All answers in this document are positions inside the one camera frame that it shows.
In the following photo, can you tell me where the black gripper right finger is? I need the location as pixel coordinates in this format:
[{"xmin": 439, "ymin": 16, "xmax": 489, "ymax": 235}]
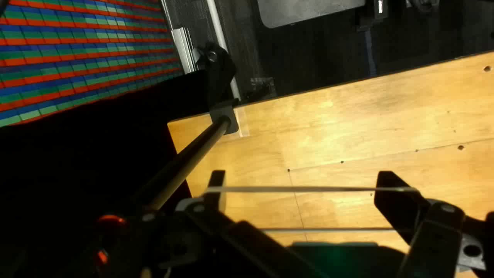
[{"xmin": 374, "ymin": 170, "xmax": 431, "ymax": 244}]

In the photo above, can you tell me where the white vertical pole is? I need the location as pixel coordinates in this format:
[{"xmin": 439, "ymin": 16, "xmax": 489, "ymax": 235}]
[{"xmin": 206, "ymin": 0, "xmax": 245, "ymax": 102}]

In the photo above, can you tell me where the grey rounded panel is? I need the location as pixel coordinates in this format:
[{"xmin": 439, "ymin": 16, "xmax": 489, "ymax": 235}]
[{"xmin": 257, "ymin": 0, "xmax": 368, "ymax": 30}]

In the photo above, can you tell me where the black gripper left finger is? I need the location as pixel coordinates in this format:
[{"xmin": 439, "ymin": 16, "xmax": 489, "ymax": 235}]
[{"xmin": 206, "ymin": 169, "xmax": 229, "ymax": 209}]

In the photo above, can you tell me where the white ridged block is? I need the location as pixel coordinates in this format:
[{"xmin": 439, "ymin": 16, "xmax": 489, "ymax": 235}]
[{"xmin": 171, "ymin": 28, "xmax": 201, "ymax": 74}]

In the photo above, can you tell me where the thin pale rubber band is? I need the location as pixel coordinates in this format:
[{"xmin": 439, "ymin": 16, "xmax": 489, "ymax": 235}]
[{"xmin": 203, "ymin": 184, "xmax": 421, "ymax": 232}]

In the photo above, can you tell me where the black table clamp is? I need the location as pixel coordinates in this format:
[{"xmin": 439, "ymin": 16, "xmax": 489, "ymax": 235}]
[{"xmin": 197, "ymin": 42, "xmax": 242, "ymax": 136}]

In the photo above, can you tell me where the dark tripod stand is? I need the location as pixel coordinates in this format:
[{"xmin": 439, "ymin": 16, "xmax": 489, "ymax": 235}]
[{"xmin": 357, "ymin": 0, "xmax": 393, "ymax": 79}]

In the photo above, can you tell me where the multicolour striped panel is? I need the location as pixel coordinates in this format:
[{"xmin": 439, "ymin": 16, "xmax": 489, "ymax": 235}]
[{"xmin": 0, "ymin": 0, "xmax": 186, "ymax": 130}]

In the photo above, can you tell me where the black camera stand pole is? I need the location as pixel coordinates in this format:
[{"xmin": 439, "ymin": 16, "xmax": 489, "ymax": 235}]
[{"xmin": 130, "ymin": 116, "xmax": 234, "ymax": 213}]

